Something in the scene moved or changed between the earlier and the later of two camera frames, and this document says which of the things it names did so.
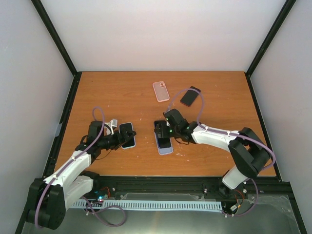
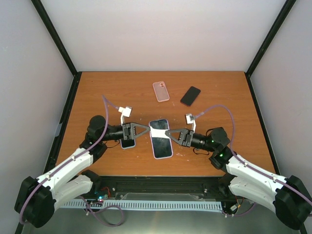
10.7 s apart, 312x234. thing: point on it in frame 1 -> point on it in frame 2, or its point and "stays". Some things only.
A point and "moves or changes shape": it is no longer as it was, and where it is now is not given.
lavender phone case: x=166 y=159 -> x=171 y=141
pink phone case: x=161 y=91 stays
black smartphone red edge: x=189 y=97 stays
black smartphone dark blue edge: x=162 y=134 moves or changes shape
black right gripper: x=161 y=132 -> x=185 y=135
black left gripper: x=120 y=141 -> x=129 y=130
